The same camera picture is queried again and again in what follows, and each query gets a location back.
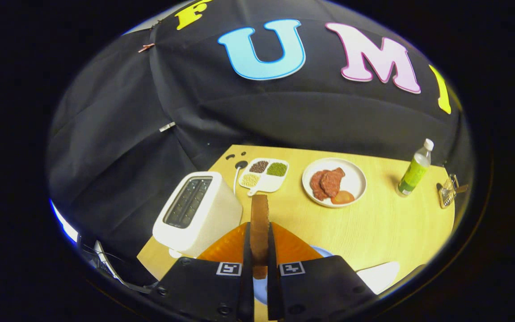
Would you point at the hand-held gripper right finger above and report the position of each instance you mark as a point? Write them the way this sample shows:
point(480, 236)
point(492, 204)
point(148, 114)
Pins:
point(320, 286)

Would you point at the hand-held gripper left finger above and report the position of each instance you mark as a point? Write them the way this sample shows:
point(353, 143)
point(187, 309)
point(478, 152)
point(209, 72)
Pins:
point(204, 286)

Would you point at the bread slice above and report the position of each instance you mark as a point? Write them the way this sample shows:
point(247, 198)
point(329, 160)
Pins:
point(259, 223)

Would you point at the blue round plate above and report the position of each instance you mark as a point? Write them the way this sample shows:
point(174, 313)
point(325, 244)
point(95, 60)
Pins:
point(260, 293)

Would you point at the white rectangular plate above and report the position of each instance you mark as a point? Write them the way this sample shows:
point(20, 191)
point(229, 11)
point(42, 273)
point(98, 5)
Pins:
point(380, 275)

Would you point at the white toaster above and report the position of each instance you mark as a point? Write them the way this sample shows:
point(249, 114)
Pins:
point(213, 219)

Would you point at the red tomato slice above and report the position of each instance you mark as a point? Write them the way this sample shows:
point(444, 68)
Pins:
point(342, 197)

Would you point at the brown meat slice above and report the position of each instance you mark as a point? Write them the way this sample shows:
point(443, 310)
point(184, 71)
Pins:
point(315, 185)
point(332, 181)

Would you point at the round beige plate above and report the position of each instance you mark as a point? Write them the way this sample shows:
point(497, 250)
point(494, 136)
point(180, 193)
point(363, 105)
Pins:
point(353, 179)

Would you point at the white divided condiment tray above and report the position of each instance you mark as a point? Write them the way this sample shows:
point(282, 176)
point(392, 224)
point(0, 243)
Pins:
point(266, 182)

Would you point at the green label plastic bottle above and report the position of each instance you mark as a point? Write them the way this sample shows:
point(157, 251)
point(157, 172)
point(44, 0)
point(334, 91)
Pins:
point(413, 174)

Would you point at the bright lit panel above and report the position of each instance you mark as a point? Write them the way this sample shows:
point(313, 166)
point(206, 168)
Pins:
point(63, 223)

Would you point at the white clip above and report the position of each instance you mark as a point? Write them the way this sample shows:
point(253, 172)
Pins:
point(167, 127)

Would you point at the black backdrop cloth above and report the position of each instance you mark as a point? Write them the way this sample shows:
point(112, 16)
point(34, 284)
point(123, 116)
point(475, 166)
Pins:
point(293, 112)

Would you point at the pink clip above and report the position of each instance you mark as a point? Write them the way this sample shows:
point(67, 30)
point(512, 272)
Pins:
point(146, 47)

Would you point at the white metal frame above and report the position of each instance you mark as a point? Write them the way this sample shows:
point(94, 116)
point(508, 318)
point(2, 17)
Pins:
point(105, 264)

